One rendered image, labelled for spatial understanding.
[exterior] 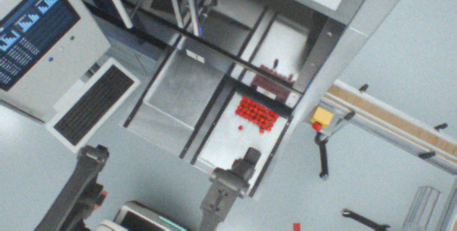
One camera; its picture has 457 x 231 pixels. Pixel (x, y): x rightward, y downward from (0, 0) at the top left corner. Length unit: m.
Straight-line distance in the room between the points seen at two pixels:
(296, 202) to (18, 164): 1.79
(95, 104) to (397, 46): 2.06
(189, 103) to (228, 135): 0.22
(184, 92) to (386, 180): 1.53
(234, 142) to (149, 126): 0.38
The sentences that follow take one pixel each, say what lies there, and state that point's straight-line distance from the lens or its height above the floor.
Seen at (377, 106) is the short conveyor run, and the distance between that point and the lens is 1.94.
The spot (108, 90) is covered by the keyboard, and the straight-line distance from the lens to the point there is 2.03.
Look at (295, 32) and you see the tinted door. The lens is 1.19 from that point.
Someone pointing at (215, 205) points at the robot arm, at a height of 1.55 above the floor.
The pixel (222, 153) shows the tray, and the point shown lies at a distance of 1.83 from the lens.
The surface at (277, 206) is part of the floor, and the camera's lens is 2.72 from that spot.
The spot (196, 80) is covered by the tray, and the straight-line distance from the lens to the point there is 1.92.
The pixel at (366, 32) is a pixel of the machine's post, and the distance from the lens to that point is 1.03.
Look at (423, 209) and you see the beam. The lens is 2.37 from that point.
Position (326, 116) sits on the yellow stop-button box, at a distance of 1.76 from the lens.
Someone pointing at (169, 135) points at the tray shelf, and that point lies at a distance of 1.87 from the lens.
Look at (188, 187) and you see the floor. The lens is 2.71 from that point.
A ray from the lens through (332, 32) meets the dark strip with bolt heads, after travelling 1.09.
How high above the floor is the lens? 2.70
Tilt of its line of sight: 75 degrees down
